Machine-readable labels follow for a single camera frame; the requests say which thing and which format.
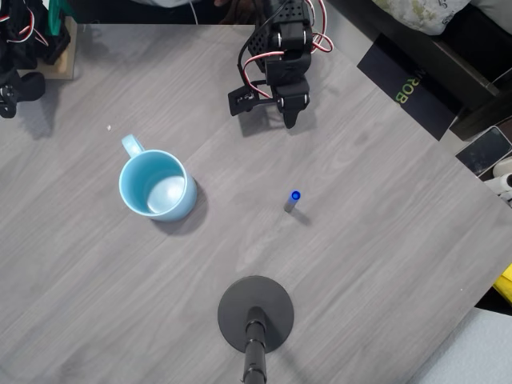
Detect small blue-capped cylinder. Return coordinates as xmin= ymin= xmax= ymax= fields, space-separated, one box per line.
xmin=282 ymin=190 xmax=302 ymax=214

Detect light blue mug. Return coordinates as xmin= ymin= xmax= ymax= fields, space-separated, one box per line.
xmin=118 ymin=134 xmax=198 ymax=223

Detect black box green letters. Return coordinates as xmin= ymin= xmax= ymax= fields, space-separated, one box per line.
xmin=355 ymin=33 xmax=467 ymax=142

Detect floral white pillow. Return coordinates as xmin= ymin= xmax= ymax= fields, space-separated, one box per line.
xmin=371 ymin=0 xmax=474 ymax=36

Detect black smartphone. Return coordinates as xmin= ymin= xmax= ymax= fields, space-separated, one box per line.
xmin=454 ymin=126 xmax=512 ymax=179

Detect white plastic device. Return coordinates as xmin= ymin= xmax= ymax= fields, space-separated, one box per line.
xmin=482 ymin=157 xmax=512 ymax=207

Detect wooden base board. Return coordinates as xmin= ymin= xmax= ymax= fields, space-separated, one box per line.
xmin=18 ymin=15 xmax=78 ymax=81

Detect green clamp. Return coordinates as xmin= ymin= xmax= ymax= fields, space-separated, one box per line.
xmin=46 ymin=0 xmax=70 ymax=37

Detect yellow object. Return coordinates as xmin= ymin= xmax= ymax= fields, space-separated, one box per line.
xmin=492 ymin=263 xmax=512 ymax=303

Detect light grey cushion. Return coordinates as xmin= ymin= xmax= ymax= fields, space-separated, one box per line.
xmin=403 ymin=306 xmax=512 ymax=384

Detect red white servo wire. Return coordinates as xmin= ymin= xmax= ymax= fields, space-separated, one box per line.
xmin=307 ymin=0 xmax=334 ymax=54
xmin=242 ymin=51 xmax=286 ymax=99

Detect black gripper camera mount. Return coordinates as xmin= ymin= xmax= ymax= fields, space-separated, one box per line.
xmin=227 ymin=81 xmax=278 ymax=118

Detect black round camera stand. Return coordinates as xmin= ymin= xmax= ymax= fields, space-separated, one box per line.
xmin=217 ymin=274 xmax=296 ymax=384

